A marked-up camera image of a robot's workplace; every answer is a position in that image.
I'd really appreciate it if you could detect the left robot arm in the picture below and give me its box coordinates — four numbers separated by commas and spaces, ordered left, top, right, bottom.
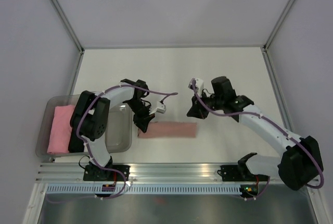
70, 79, 155, 180

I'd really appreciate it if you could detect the aluminium frame post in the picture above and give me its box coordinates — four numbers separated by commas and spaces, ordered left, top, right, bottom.
262, 0, 312, 52
36, 0, 84, 54

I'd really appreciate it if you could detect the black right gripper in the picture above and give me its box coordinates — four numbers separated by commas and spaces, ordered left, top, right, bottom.
187, 90, 223, 119

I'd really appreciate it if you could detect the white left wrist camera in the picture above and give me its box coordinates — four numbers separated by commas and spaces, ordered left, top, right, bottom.
150, 102, 167, 114

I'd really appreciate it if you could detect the aluminium front rail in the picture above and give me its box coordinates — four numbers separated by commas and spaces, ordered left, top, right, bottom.
35, 163, 319, 183

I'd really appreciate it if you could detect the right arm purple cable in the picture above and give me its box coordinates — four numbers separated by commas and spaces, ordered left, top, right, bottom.
191, 78, 325, 201

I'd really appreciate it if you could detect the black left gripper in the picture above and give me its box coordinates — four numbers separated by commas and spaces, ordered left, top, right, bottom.
125, 98, 155, 133

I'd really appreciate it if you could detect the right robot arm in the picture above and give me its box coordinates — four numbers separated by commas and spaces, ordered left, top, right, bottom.
187, 76, 325, 191

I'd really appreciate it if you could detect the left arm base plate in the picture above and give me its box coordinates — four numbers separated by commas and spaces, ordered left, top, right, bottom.
83, 164, 130, 182

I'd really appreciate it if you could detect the white slotted cable duct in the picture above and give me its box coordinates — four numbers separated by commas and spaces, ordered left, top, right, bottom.
46, 183, 257, 195

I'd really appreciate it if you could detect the left aluminium frame post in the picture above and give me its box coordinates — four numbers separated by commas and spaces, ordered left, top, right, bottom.
36, 0, 84, 54

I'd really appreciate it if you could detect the pink rolled t-shirt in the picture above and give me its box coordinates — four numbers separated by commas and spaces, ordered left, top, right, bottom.
47, 105, 75, 154

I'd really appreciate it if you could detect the black rolled t-shirt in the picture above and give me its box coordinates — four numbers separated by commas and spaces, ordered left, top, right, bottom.
68, 130, 84, 153

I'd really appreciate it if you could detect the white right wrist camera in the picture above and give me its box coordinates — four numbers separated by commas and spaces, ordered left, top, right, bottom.
188, 78, 204, 96

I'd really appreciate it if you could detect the dusty pink t-shirt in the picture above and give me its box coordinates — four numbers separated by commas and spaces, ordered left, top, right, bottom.
137, 121, 197, 139

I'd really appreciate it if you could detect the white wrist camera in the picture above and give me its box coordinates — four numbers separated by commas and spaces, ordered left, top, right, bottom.
188, 78, 204, 96
150, 102, 167, 114

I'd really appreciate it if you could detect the right aluminium frame post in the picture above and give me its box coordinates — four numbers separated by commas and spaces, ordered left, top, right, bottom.
262, 0, 312, 52

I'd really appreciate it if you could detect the grey plastic bin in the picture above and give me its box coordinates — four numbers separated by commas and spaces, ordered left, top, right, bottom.
35, 95, 132, 159

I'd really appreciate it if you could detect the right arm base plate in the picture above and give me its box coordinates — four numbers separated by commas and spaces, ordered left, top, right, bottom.
216, 164, 268, 182

